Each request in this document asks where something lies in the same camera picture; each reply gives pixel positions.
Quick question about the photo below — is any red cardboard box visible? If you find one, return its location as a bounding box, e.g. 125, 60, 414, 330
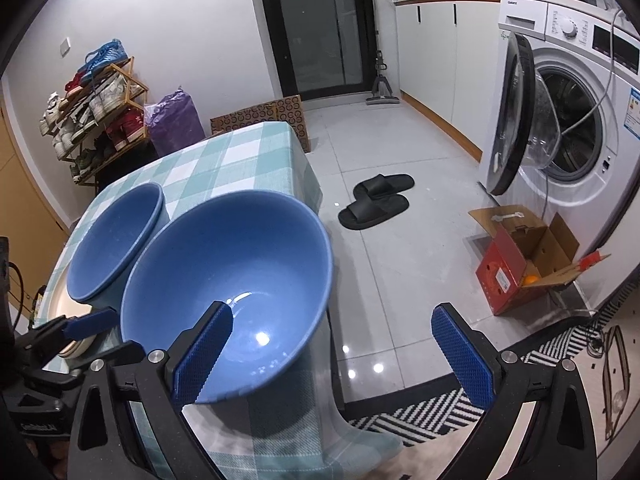
467, 204, 613, 317

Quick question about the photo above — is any teal checked tablecloth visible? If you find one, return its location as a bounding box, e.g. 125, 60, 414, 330
32, 121, 403, 480

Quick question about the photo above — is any black slipper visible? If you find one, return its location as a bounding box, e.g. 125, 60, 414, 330
352, 173, 416, 200
338, 194, 411, 231

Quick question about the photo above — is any wooden shoe rack with shoes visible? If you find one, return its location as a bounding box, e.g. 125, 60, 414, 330
40, 38, 149, 181

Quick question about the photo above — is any brown patterned cardboard mat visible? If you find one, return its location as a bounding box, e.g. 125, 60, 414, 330
210, 95, 312, 154

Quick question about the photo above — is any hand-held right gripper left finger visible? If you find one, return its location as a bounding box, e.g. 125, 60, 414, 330
66, 301, 235, 480

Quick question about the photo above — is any white washing machine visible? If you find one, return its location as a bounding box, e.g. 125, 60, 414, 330
477, 0, 640, 311

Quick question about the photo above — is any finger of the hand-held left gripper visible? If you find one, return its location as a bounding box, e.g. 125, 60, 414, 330
21, 359, 84, 397
14, 307, 119, 362

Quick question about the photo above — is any black framed glass door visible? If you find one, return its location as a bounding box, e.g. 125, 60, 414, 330
254, 0, 377, 104

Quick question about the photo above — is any black and white rug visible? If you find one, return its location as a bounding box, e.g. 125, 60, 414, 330
345, 280, 640, 448

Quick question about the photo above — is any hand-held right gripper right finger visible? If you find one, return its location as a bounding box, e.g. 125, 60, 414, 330
430, 303, 599, 480

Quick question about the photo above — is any yellow wooden door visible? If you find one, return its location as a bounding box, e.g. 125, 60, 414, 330
0, 85, 70, 251

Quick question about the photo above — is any grey floor mop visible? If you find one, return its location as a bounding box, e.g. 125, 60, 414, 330
365, 0, 401, 106

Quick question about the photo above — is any white lower cabinet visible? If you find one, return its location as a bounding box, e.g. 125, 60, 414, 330
393, 0, 504, 164

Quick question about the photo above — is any purple plastic bag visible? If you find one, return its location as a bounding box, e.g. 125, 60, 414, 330
144, 87, 206, 158

